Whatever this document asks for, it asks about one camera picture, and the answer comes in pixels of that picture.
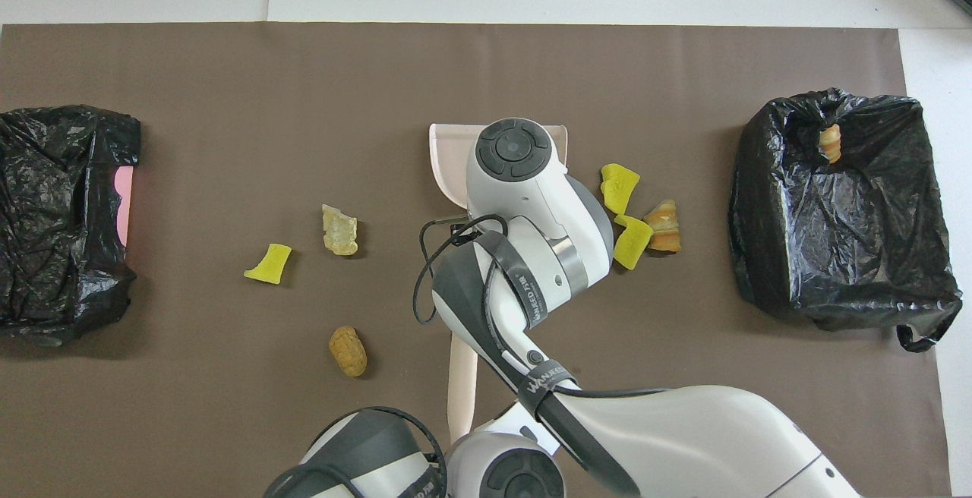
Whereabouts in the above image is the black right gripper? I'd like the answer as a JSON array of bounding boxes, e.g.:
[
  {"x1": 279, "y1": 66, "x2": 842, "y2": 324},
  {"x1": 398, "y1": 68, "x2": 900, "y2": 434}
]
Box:
[{"x1": 448, "y1": 217, "x2": 481, "y2": 247}]

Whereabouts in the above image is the beige plastic dustpan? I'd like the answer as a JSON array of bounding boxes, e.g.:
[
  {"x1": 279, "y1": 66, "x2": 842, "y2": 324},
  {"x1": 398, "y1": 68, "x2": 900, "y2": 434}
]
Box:
[{"x1": 428, "y1": 123, "x2": 569, "y2": 210}]

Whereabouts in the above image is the beige hand brush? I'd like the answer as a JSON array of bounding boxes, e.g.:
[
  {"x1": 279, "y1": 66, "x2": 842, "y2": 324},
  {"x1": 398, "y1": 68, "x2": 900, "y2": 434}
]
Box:
[{"x1": 448, "y1": 329, "x2": 479, "y2": 446}]

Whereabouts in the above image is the yellow sponge piece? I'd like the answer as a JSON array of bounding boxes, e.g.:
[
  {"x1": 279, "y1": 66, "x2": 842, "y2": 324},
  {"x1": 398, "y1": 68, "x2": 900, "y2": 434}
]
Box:
[
  {"x1": 600, "y1": 163, "x2": 641, "y2": 216},
  {"x1": 243, "y1": 243, "x2": 293, "y2": 285},
  {"x1": 611, "y1": 214, "x2": 655, "y2": 271}
]

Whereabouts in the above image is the black plastic trash bag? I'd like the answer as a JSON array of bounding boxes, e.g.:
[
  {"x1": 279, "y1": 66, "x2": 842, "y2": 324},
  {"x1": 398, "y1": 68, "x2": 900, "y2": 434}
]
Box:
[
  {"x1": 0, "y1": 105, "x2": 142, "y2": 348},
  {"x1": 727, "y1": 88, "x2": 964, "y2": 353}
]

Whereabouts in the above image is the pink plastic bin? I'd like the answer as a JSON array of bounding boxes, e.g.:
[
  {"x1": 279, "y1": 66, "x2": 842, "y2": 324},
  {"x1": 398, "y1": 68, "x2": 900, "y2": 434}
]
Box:
[{"x1": 114, "y1": 166, "x2": 134, "y2": 244}]

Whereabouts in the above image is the brown table mat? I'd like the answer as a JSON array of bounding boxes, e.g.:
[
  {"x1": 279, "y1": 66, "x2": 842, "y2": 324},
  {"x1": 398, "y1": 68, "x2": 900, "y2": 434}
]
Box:
[{"x1": 0, "y1": 22, "x2": 954, "y2": 498}]

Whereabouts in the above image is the small orange croissant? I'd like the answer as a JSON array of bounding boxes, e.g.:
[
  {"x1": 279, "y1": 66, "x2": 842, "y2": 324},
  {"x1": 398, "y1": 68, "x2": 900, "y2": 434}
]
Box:
[{"x1": 818, "y1": 124, "x2": 843, "y2": 165}]

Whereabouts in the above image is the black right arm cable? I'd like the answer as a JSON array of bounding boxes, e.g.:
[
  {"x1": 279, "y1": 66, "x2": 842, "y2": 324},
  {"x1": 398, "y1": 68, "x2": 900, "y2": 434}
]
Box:
[{"x1": 412, "y1": 213, "x2": 669, "y2": 408}]

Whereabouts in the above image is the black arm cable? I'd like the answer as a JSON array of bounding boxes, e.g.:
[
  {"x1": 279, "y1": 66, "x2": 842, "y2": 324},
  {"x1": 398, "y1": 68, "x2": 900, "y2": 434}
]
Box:
[
  {"x1": 270, "y1": 405, "x2": 450, "y2": 498},
  {"x1": 412, "y1": 213, "x2": 669, "y2": 408}
]

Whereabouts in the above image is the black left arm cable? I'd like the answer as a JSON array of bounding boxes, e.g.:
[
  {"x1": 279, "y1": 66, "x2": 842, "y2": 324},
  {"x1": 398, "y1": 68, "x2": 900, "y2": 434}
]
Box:
[{"x1": 270, "y1": 405, "x2": 450, "y2": 498}]

